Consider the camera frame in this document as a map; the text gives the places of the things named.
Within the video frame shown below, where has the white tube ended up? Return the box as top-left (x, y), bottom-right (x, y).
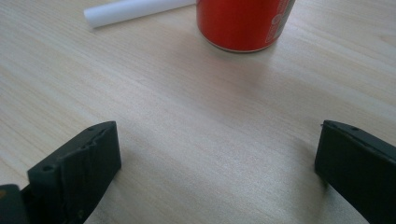
top-left (83, 0), bottom-right (197, 29)

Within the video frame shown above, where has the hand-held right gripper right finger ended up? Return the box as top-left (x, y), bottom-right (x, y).
top-left (314, 119), bottom-right (396, 224)

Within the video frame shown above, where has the red drink can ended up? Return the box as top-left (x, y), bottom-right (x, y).
top-left (195, 0), bottom-right (296, 53)

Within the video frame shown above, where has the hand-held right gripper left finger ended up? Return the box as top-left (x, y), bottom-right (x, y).
top-left (21, 120), bottom-right (122, 224)

